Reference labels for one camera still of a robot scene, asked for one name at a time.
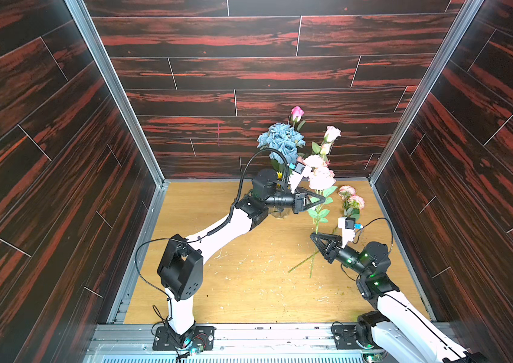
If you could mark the pale pink rosebud stem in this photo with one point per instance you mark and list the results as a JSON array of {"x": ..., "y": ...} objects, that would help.
[{"x": 331, "y": 134}]

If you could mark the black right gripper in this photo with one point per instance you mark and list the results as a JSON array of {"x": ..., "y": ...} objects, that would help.
[{"x": 331, "y": 249}]

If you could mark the magenta rosebud stem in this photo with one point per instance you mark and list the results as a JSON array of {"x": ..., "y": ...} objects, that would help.
[{"x": 296, "y": 118}]

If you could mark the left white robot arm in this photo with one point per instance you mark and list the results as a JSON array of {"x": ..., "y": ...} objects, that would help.
[{"x": 181, "y": 267}]

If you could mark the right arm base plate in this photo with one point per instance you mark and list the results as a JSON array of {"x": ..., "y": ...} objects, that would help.
[{"x": 346, "y": 337}]

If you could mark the clear glass vase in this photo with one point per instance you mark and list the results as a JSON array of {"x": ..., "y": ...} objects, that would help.
[{"x": 278, "y": 213}]

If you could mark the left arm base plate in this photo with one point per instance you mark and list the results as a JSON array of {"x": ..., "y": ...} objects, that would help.
[{"x": 198, "y": 338}]

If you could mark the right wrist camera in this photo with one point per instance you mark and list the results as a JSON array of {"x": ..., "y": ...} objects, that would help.
[{"x": 349, "y": 228}]

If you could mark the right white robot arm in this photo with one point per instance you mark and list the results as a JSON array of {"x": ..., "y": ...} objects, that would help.
[{"x": 394, "y": 325}]

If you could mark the blue rose bunch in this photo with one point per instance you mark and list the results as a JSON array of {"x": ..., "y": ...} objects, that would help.
[{"x": 284, "y": 138}]

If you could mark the aluminium front rail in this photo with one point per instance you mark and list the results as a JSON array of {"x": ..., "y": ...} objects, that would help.
[{"x": 307, "y": 342}]

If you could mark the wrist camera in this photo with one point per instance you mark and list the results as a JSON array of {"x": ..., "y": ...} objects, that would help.
[
  {"x": 349, "y": 228},
  {"x": 300, "y": 170}
]

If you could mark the pink carnation stem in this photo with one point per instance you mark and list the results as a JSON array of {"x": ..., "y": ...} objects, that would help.
[
  {"x": 322, "y": 181},
  {"x": 352, "y": 204}
]

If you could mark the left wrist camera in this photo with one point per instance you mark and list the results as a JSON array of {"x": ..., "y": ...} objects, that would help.
[{"x": 300, "y": 170}]

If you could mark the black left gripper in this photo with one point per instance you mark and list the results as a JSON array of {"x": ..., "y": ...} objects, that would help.
[{"x": 295, "y": 201}]

